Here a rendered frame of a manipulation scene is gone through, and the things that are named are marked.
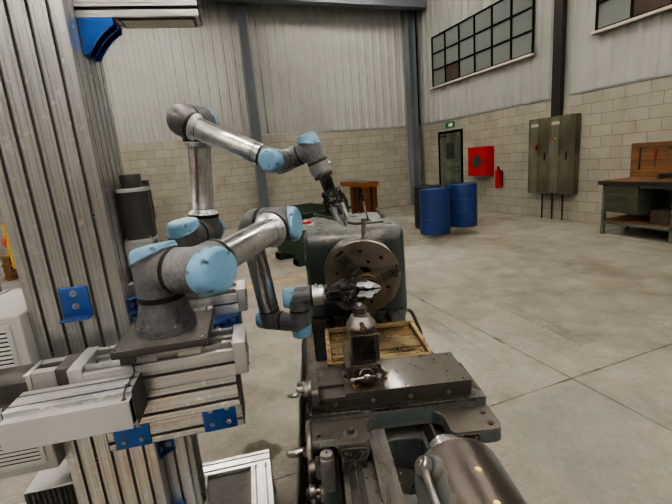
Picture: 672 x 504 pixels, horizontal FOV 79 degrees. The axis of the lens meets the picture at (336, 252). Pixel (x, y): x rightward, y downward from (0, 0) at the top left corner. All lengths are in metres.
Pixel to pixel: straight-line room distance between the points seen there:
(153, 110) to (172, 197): 2.17
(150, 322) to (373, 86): 12.12
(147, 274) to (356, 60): 12.03
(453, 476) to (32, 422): 0.88
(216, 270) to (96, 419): 0.42
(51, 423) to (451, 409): 0.94
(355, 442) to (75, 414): 0.63
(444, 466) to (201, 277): 0.63
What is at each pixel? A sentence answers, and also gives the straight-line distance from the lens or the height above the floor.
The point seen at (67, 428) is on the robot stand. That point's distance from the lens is 1.14.
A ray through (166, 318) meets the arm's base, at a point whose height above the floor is 1.21.
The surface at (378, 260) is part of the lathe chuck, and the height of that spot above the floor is 1.15.
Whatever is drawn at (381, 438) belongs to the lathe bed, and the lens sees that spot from 1.13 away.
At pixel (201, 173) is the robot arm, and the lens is 1.66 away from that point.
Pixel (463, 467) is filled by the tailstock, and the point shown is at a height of 1.15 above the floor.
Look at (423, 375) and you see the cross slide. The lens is 1.18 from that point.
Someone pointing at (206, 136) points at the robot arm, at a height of 1.68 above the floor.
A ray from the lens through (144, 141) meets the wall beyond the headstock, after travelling 11.45.
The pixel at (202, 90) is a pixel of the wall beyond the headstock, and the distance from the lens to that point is 11.68.
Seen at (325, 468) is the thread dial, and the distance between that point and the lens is 1.08.
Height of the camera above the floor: 1.56
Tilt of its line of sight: 13 degrees down
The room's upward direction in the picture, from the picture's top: 5 degrees counter-clockwise
